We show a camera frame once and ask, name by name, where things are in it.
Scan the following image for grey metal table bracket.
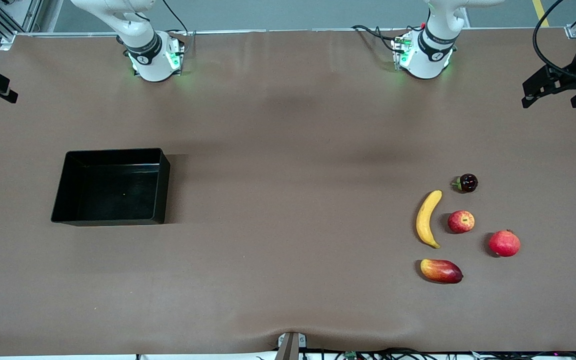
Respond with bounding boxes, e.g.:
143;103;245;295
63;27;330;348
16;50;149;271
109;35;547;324
274;332;308;360

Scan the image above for black base cable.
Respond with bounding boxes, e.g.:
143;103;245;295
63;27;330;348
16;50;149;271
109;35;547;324
352;24;400;53

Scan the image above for yellow banana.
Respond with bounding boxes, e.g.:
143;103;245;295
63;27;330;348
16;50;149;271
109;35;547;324
415;189;443;249

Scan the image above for dark purple mangosteen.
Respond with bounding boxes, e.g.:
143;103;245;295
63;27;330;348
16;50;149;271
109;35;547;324
451;173;479;194

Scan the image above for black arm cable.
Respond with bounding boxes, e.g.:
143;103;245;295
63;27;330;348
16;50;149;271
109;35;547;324
532;0;576;81
160;0;189;36

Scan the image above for red yellow apple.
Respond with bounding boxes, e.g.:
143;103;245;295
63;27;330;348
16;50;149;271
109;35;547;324
447;210;476;234

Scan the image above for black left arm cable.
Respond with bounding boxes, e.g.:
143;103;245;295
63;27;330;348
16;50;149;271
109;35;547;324
532;0;576;81

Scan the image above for red pomegranate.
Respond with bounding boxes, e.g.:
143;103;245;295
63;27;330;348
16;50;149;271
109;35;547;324
488;229;522;258

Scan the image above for black cable bundle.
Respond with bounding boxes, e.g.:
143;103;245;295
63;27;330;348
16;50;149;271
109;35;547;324
303;347;576;360

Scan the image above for red yellow mango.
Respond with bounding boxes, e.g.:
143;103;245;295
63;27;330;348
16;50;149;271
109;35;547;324
420;258;464;285

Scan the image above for black rectangular plastic box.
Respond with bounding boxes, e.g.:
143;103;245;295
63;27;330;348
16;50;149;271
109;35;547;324
50;147;171;227

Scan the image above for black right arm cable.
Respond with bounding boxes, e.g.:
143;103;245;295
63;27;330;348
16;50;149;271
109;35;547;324
160;0;189;36

